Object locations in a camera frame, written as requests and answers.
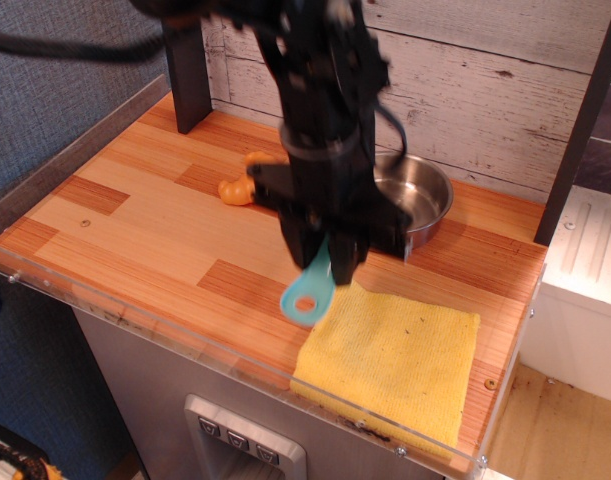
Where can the orange toy croissant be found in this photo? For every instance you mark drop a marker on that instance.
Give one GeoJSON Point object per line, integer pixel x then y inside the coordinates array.
{"type": "Point", "coordinates": [241, 191]}

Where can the yellow cloth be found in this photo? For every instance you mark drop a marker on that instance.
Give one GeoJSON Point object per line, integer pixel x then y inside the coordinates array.
{"type": "Point", "coordinates": [399, 366]}

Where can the silver dispenser button panel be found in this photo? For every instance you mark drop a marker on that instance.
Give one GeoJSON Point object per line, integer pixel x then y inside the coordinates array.
{"type": "Point", "coordinates": [229, 446]}

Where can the orange object bottom left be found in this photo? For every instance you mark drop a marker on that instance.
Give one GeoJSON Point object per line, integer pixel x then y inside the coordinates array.
{"type": "Point", "coordinates": [40, 472]}

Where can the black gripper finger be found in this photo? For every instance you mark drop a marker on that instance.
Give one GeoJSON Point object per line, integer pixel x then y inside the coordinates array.
{"type": "Point", "coordinates": [303, 231]}
{"type": "Point", "coordinates": [347, 249]}

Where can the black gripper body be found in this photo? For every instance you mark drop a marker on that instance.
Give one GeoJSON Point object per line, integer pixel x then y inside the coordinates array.
{"type": "Point", "coordinates": [336, 181]}

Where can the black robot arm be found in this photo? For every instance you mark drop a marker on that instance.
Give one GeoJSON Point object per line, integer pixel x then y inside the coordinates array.
{"type": "Point", "coordinates": [329, 72]}

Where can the teal brush with white bristles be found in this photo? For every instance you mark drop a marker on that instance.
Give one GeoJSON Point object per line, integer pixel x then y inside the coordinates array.
{"type": "Point", "coordinates": [308, 298]}

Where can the clear acrylic guard rail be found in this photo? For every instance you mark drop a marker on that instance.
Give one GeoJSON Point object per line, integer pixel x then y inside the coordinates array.
{"type": "Point", "coordinates": [221, 336]}

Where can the stainless steel saucepan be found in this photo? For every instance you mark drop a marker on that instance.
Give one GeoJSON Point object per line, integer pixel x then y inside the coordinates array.
{"type": "Point", "coordinates": [420, 189]}

